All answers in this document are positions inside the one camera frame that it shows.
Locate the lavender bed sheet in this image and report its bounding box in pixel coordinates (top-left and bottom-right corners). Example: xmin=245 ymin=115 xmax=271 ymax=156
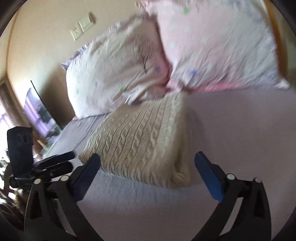
xmin=43 ymin=86 xmax=296 ymax=241

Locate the flat screen television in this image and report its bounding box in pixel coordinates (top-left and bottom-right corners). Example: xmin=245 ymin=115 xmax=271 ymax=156
xmin=23 ymin=80 xmax=62 ymax=143

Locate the white wall power socket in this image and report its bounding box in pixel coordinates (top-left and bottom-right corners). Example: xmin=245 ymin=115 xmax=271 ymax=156
xmin=70 ymin=24 xmax=83 ymax=41

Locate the pink floral pillow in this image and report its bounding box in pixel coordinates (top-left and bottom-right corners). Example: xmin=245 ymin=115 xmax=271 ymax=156
xmin=61 ymin=15 xmax=170 ymax=118
xmin=137 ymin=1 xmax=290 ymax=92

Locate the white wall switch plate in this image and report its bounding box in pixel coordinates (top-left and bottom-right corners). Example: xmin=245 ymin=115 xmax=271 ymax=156
xmin=79 ymin=14 xmax=94 ymax=33

